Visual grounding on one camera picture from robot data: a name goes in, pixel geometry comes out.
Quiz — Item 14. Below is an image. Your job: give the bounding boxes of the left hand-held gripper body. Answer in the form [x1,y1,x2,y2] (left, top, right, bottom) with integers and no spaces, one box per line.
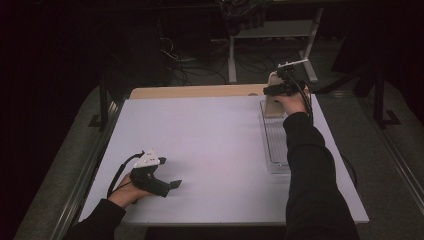
[128,148,170,199]

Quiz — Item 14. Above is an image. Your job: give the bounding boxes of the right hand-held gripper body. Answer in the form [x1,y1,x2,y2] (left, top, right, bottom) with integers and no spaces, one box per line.
[262,58,310,98]

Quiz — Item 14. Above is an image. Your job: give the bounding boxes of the beige painted phone case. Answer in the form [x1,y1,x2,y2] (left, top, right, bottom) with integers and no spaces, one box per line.
[264,71,288,118]

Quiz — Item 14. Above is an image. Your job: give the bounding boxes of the clear plastic rack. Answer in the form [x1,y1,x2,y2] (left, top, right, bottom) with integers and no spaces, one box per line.
[259,99,292,175]

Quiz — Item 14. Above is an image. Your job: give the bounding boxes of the person's right hand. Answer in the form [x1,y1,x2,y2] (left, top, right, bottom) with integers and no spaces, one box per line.
[273,89,311,117]

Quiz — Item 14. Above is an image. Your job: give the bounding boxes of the person's left hand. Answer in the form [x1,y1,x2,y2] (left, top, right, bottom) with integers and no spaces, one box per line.
[107,172,153,210]

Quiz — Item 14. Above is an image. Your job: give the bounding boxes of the black metal stand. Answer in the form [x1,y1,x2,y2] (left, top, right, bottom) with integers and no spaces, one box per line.
[87,71,116,130]
[373,63,403,130]

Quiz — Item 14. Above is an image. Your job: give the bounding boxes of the right hand-held gripper cable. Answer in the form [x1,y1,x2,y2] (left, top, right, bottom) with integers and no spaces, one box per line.
[289,73,358,188]

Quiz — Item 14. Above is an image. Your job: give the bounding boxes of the hand-held gripper cable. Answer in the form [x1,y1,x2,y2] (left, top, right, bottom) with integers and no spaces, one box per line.
[106,151,146,199]
[289,73,358,188]

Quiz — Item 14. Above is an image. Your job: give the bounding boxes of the left hand-held gripper cable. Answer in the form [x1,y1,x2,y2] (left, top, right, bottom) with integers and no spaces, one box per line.
[106,151,146,199]

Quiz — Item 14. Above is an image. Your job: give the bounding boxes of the white metal desk frame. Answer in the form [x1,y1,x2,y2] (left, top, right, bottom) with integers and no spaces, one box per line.
[227,8,320,85]

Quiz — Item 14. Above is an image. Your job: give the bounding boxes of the aluminium rail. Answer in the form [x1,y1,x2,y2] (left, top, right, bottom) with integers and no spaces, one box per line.
[49,99,125,240]
[379,129,424,214]

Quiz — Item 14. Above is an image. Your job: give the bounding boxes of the tangle of black cables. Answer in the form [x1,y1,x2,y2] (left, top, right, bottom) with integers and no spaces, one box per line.
[159,35,231,86]

